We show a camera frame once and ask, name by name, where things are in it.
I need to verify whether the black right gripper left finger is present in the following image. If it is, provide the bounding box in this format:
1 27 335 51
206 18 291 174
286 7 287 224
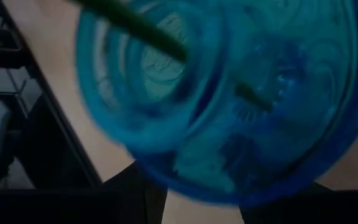
103 160 169 224

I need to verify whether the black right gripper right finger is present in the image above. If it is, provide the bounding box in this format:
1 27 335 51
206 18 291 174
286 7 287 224
239 182 358 224

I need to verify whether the blue round glass vase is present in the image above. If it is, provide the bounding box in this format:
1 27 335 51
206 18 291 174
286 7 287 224
75 0 358 208

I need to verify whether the dark red artificial tulip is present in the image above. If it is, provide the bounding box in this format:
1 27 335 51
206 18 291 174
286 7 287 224
70 0 275 113

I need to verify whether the black aluminium table frame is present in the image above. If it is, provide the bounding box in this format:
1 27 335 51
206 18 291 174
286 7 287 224
0 0 105 194

